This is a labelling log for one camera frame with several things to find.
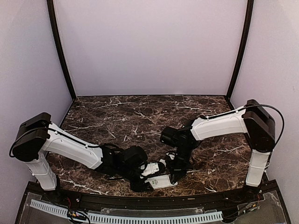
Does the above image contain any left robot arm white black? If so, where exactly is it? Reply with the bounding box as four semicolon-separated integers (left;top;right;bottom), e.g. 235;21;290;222
9;112;153;203

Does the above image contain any white remote control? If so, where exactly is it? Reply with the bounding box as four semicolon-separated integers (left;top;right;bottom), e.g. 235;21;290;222
145;175;178;190

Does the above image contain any black front rail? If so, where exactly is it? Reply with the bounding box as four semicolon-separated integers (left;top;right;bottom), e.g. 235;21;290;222
23;181;281;212

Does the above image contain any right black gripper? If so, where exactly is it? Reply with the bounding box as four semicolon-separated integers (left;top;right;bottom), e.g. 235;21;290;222
165;143;194;183

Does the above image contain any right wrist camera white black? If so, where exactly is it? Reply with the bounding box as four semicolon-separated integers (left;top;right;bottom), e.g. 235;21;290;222
166;151;176;160

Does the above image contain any left black frame post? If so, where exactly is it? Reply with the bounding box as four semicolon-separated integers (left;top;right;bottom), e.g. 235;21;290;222
46;0;77;101

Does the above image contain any white slotted cable duct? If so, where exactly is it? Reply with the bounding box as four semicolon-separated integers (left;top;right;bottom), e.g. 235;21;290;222
30;199;223;224

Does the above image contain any right black frame post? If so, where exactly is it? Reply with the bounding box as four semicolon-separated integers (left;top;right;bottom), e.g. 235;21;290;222
225;0;254;102

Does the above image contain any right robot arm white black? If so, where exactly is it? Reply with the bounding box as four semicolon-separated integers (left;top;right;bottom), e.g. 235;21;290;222
160;99;281;203

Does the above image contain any black frame post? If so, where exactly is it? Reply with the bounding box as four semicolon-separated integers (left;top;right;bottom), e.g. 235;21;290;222
46;0;77;101
225;0;254;102

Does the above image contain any clear acrylic plate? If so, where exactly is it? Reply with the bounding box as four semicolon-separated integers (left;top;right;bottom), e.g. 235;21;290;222
100;207;204;217

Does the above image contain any white battery cover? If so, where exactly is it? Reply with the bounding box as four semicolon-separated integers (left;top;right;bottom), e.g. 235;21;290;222
159;159;166;166

